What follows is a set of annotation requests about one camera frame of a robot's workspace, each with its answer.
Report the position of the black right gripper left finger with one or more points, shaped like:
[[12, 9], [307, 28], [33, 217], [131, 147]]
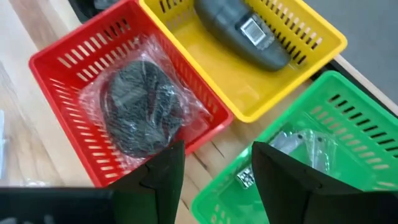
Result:
[[155, 193]]

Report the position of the green plastic basket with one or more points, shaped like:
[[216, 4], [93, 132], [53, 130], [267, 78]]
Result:
[[351, 146]]

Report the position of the red plastic basket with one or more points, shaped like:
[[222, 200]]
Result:
[[53, 71]]

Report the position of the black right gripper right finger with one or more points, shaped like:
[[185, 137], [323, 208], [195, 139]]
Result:
[[289, 196]]

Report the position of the clear bag with metal clippers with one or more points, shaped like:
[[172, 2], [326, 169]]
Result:
[[314, 149]]

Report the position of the yellow plastic basket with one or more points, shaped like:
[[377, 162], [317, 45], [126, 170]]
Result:
[[236, 84]]

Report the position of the grey deodorant stick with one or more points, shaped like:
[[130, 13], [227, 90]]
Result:
[[236, 31]]

